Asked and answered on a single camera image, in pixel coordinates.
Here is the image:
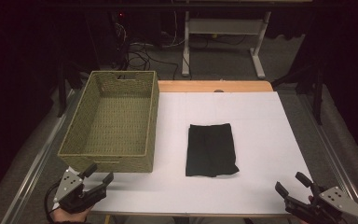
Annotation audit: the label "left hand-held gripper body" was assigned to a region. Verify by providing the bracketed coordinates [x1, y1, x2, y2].
[53, 169, 108, 215]

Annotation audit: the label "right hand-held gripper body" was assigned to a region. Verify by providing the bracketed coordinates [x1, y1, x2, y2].
[284, 186, 358, 224]

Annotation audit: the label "green woven basket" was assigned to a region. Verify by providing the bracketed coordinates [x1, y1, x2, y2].
[57, 70, 160, 174]

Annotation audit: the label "black cloth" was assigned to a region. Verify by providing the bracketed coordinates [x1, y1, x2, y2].
[185, 122, 241, 178]

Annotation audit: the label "person's left hand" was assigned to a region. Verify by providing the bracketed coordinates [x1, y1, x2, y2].
[49, 206, 94, 223]

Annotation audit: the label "white table sheet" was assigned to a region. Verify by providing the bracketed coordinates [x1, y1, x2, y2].
[51, 91, 313, 217]

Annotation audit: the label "black metal stand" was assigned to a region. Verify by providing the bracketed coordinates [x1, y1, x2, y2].
[57, 60, 90, 119]
[271, 62, 325, 125]

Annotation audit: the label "dark curtain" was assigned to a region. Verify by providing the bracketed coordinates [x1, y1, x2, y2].
[0, 0, 101, 213]
[292, 0, 358, 172]

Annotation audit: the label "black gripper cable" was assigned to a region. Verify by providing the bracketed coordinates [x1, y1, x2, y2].
[44, 181, 63, 223]

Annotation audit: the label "metal floor rail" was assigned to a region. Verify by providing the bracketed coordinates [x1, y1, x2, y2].
[304, 92, 358, 218]
[0, 90, 76, 224]

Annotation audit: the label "black floor cables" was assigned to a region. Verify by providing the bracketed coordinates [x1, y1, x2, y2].
[115, 21, 181, 80]

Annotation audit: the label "white desk frame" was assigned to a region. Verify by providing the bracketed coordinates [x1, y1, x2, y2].
[181, 10, 272, 79]

